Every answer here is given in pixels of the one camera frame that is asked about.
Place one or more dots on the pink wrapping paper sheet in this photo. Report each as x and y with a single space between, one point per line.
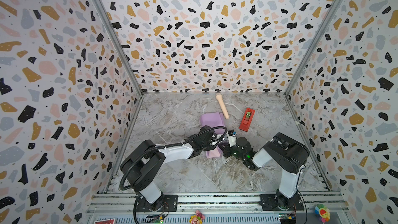
213 120

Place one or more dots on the beige toy microphone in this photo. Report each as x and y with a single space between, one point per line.
219 98

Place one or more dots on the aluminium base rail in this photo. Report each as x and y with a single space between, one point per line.
218 208

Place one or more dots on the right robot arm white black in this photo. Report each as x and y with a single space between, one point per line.
288 153

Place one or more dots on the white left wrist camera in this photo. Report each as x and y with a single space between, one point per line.
222 138

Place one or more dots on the aluminium corner post left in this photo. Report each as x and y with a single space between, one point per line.
117 45

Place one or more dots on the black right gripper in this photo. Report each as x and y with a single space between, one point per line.
229 149

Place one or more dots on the aluminium corner post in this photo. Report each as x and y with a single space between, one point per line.
317 38
117 45

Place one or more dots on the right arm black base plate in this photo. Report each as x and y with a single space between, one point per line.
278 202

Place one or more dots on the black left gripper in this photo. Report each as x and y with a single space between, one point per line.
210 146

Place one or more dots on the aluminium corner post right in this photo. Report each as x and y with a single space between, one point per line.
317 38

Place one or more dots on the rainbow flower toy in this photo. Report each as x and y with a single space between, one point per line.
323 213

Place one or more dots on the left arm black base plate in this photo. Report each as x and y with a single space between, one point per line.
158 203

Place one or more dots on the red tape dispenser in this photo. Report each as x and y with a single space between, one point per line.
247 119

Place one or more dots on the pink yellow flower toy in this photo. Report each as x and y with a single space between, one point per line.
197 218

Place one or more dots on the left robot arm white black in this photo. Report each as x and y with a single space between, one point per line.
141 167

